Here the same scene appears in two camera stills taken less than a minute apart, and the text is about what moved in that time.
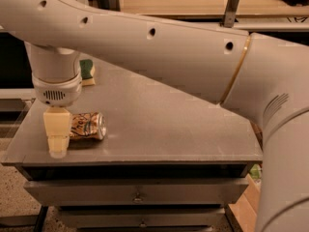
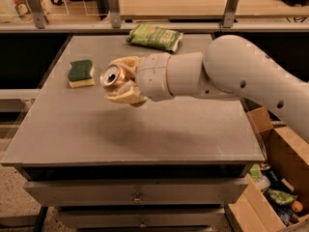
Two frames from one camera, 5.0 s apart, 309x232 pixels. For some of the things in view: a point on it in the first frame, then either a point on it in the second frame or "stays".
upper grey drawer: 134,191 stays
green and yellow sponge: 87,72 stays
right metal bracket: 232,5 stays
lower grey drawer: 143,217 stays
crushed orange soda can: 84,125 -> 112,76
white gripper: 58,94 -> 154,77
